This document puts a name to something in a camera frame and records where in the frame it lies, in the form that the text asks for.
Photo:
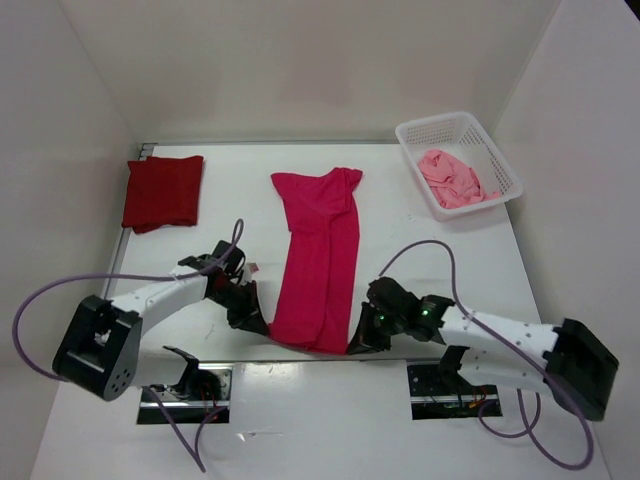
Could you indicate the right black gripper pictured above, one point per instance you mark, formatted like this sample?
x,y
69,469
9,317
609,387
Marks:
x,y
364,339

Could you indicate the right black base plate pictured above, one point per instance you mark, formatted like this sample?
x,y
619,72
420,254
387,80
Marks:
x,y
432,398

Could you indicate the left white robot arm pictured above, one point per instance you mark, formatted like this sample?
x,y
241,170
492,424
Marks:
x,y
100,351

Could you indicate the light pink t-shirt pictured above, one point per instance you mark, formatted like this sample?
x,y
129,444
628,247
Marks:
x,y
453,183

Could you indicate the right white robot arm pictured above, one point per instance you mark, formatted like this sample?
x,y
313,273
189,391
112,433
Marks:
x,y
566,362

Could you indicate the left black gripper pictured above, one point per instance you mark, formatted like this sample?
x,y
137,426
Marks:
x,y
249,317

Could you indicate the red t-shirt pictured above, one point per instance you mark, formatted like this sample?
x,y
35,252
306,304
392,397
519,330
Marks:
x,y
162,192

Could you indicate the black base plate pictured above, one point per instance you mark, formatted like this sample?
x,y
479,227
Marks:
x,y
210,390
432,398

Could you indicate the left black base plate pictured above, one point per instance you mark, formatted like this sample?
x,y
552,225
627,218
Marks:
x,y
210,390

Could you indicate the white plastic basket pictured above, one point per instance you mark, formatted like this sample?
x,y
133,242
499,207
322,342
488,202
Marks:
x,y
460,135

